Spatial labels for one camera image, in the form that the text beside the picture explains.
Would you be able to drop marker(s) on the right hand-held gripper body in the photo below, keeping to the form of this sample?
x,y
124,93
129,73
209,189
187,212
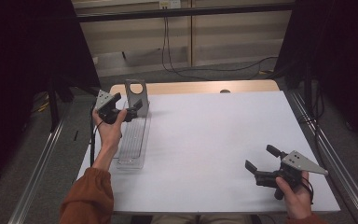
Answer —
x,y
287,174

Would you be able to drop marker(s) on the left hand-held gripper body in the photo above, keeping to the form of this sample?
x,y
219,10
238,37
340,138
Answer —
x,y
110,112

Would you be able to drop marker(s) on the clear plastic bin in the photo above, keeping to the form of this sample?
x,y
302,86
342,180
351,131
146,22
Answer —
x,y
133,140

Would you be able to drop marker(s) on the person's left hand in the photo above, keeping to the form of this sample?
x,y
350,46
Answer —
x,y
110,133

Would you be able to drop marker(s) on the person's right hand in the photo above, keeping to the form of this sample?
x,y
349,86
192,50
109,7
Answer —
x,y
295,199

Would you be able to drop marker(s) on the black metal stand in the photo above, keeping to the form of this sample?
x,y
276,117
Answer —
x,y
53,105

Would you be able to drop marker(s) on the dark table grommet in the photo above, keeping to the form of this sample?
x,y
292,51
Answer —
x,y
224,91

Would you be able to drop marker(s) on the dark curtain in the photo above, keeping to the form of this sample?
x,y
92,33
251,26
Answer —
x,y
18,77
338,62

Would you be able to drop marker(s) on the dark-edged background desk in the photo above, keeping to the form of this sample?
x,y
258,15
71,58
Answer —
x,y
183,12

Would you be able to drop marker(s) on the metal floor rail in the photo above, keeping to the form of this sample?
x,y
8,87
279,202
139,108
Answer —
x,y
345,174
34,177

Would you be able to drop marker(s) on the white wall socket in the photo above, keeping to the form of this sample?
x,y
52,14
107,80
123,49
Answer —
x,y
170,3

